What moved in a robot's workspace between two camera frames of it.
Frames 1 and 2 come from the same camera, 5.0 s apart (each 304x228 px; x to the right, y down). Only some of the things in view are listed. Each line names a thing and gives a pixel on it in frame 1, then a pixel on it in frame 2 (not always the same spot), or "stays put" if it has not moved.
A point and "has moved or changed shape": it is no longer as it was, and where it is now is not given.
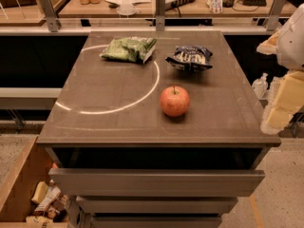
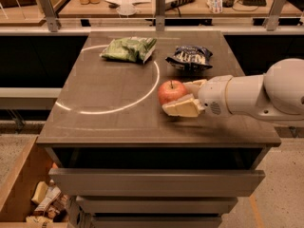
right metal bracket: [276, 9] stays put
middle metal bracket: [160, 11] stays put
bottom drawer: [157, 219] stays put
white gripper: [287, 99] -> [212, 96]
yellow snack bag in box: [40, 192] stays put
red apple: [175, 101] has moved or changed shape
